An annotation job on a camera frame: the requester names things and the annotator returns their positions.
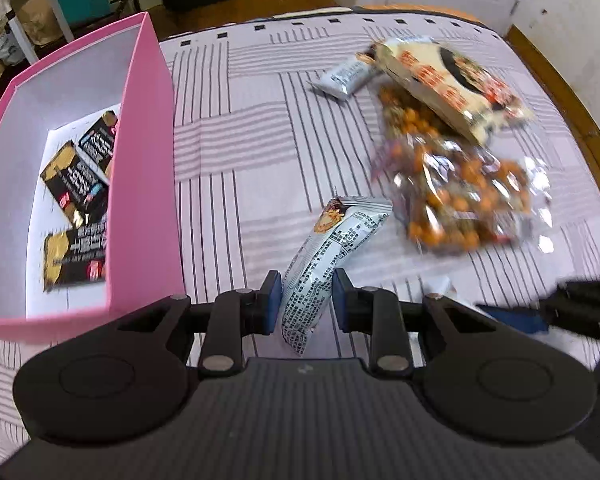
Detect black cracker pack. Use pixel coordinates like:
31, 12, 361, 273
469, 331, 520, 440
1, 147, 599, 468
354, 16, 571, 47
79, 110, 118, 178
43, 221, 107, 292
40, 141, 109, 228

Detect silver snack bar wrapper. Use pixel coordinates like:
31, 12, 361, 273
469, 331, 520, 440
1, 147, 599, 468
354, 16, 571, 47
280, 196, 392, 356

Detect pink cardboard box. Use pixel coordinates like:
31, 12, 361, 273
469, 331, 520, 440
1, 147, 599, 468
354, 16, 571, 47
0, 13, 184, 342

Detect clear bag orange nuts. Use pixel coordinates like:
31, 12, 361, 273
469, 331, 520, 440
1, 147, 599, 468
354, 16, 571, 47
373, 84, 553, 254

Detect cream noodle snack bag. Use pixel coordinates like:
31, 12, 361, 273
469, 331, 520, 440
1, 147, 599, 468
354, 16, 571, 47
375, 36, 533, 146

